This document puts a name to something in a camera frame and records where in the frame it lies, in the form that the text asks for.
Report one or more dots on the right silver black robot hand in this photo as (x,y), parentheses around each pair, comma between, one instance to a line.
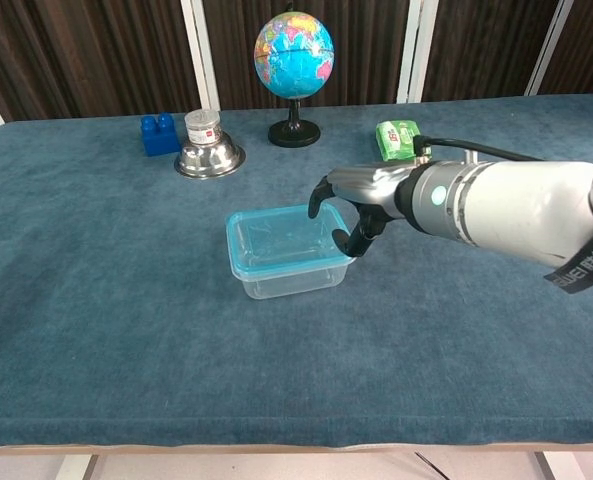
(371,185)

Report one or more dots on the blue transparent plastic lid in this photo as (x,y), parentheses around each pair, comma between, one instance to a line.
(276,235)

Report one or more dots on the clear plastic food container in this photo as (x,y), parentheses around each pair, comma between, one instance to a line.
(296,286)

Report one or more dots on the green wet wipes pack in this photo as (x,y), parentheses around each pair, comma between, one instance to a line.
(396,140)

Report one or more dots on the small globe on black stand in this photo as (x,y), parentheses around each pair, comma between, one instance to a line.
(293,55)

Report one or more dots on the upturned stainless steel bowl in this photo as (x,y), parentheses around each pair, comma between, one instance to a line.
(211,161)

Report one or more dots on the small round clear jar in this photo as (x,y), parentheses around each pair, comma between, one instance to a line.
(202,127)

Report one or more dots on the blue toy building block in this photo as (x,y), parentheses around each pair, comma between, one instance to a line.
(160,137)

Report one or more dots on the blue felt table cloth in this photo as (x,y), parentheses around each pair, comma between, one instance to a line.
(126,300)

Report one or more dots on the grey metal table leg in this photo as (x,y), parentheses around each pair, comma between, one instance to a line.
(76,469)
(548,467)

